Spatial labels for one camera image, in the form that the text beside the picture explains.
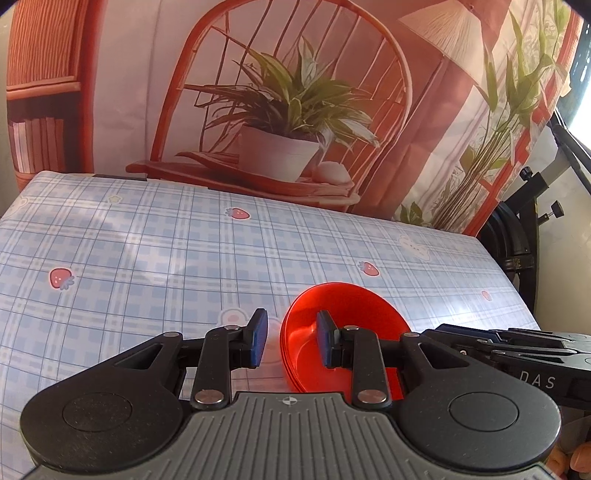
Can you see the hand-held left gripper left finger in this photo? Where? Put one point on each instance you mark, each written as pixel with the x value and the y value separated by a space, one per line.
pixel 258 339

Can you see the person's right hand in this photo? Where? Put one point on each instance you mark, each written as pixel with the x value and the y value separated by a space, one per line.
pixel 577 464

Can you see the black tripod stand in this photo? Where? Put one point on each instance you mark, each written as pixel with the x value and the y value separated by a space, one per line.
pixel 512 240

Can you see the blue plaid tablecloth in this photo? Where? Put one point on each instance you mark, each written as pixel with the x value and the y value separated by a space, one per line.
pixel 138 258

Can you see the red bowl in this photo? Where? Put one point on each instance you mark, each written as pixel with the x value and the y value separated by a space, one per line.
pixel 282 344
pixel 360 304
pixel 285 357

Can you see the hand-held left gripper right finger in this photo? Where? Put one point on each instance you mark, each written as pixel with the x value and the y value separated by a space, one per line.
pixel 325 339

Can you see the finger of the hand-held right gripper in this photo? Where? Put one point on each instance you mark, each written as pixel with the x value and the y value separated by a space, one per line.
pixel 531 356
pixel 485 333

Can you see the printed room backdrop cloth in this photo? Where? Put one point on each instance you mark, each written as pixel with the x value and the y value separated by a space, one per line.
pixel 138 92

